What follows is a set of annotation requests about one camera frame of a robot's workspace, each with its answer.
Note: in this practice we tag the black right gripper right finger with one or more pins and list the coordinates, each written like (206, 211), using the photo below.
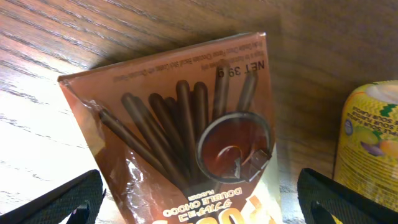
(321, 199)

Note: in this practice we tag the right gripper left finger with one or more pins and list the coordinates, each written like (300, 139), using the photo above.
(78, 200)

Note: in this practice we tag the brown chocolate sticks box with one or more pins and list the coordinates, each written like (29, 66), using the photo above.
(184, 136)

